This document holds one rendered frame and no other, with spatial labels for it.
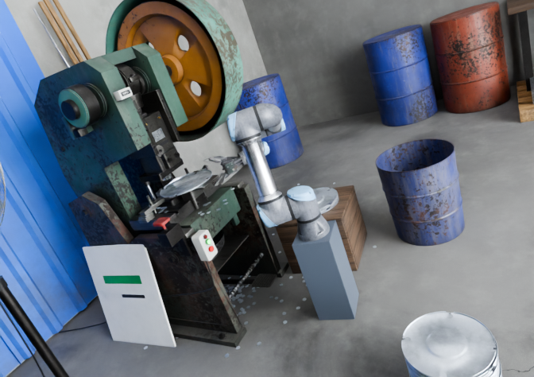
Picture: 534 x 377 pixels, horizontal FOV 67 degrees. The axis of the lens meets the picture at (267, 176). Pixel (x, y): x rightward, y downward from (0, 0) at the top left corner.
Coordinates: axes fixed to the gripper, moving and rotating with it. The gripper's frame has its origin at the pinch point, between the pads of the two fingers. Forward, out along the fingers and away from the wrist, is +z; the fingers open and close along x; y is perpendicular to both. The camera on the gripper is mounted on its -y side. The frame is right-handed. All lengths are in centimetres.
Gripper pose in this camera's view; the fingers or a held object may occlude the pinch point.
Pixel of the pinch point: (207, 173)
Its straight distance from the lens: 215.9
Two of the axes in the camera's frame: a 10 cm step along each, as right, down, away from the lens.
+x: 3.3, 8.8, 3.4
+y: 3.8, 2.1, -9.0
